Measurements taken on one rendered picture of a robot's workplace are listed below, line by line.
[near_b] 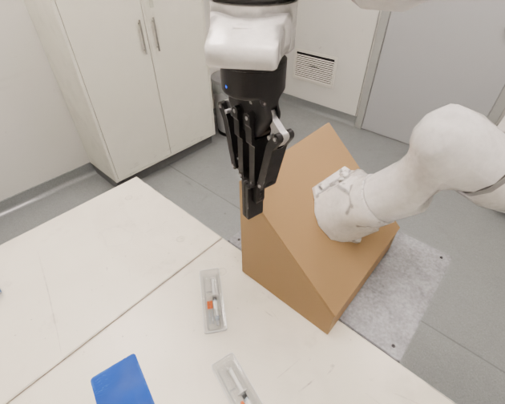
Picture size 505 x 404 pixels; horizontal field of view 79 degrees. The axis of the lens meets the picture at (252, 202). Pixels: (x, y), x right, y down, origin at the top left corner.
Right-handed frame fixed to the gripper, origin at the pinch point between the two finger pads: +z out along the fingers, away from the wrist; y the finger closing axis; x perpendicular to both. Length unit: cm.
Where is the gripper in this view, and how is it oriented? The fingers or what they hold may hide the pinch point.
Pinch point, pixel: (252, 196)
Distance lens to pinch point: 47.1
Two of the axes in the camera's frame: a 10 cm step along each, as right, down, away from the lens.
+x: -8.0, 3.9, -4.6
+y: -6.0, -5.2, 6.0
